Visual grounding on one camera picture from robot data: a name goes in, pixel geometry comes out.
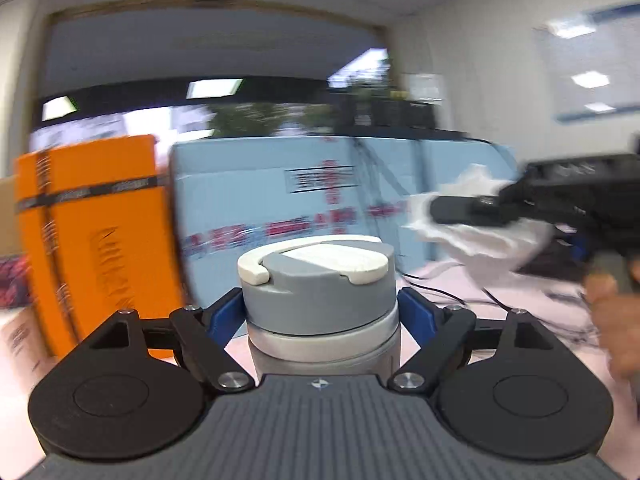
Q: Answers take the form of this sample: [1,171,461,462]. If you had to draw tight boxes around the white paper towel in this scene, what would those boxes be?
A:
[407,164,552,272]

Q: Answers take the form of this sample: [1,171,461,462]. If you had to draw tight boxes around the grey white lidded container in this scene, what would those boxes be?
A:
[236,234,401,380]

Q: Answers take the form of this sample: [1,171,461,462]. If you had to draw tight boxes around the person right hand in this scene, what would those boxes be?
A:
[584,270,640,379]

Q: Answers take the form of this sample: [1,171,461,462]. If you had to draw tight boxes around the large light blue carton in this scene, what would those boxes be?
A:
[169,136,516,308]

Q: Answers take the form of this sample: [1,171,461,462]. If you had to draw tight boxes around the orange MIUZI box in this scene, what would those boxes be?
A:
[14,136,188,358]

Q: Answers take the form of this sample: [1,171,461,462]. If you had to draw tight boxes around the black shelf with chargers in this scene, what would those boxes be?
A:
[326,87,469,141]

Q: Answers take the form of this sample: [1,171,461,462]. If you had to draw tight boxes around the white small box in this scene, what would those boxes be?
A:
[1,307,58,394]

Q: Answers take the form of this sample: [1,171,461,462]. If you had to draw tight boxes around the dark picture box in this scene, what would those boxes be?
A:
[0,255,32,310]

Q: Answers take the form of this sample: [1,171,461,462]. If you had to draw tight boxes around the brown cardboard box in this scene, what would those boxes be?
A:
[0,177,22,257]

